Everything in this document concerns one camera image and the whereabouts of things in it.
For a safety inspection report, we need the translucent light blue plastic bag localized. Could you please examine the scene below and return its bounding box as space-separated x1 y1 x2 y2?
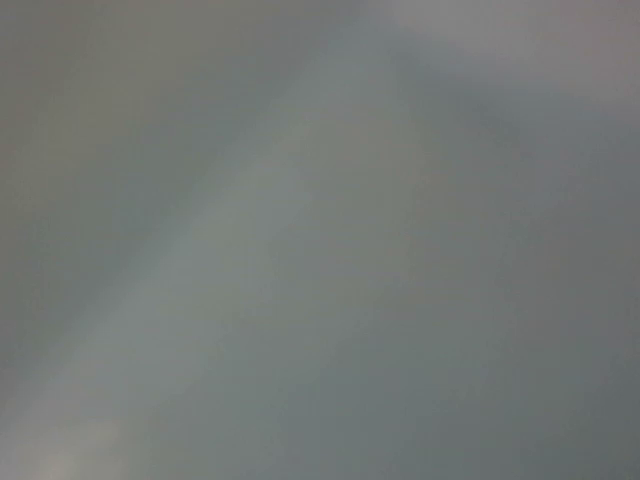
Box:
1 1 639 479

